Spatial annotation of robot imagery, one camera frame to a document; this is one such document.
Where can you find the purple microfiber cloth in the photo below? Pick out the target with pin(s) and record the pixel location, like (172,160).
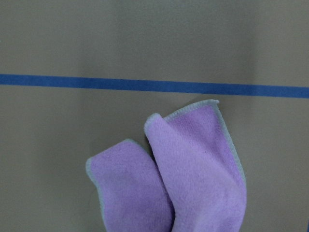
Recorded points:
(192,182)

